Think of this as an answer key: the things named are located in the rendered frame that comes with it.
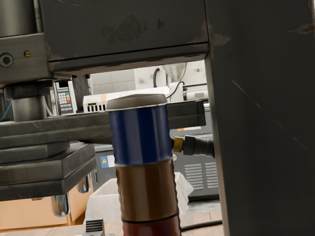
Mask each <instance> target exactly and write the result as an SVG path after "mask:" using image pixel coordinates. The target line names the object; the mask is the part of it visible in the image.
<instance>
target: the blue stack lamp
mask: <svg viewBox="0 0 315 236"><path fill-rule="evenodd" d="M166 107H167V104H156V105H148V106H141V107H133V108H124V109H116V110H111V111H108V113H109V122H110V130H111V139H112V147H113V156H114V163H115V164H119V165H130V164H141V163H149V162H157V161H161V160H165V159H168V158H171V157H173V154H172V146H171V137H170V128H169V120H168V117H167V116H168V111H167V109H166Z"/></svg>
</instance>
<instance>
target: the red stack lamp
mask: <svg viewBox="0 0 315 236"><path fill-rule="evenodd" d="M179 214H180V212H177V213H176V214H174V215H171V216H168V217H165V218H161V219H157V220H150V221H127V220H124V219H122V218H121V221H122V229H123V232H124V233H123V236H182V234H181V230H182V229H181V226H180V217H179Z"/></svg>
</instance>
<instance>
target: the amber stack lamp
mask: <svg viewBox="0 0 315 236"><path fill-rule="evenodd" d="M114 166H115V168H116V173H115V174H116V177H117V185H118V194H119V202H120V211H121V218H122V219H124V220H127V221H150V220H157V219H161V218H165V217H168V216H171V215H174V214H176V213H177V212H179V207H178V199H177V190H176V182H175V173H174V164H173V157H171V158H168V159H165V160H161V161H157V162H149V163H141V164H130V165H119V164H115V165H114Z"/></svg>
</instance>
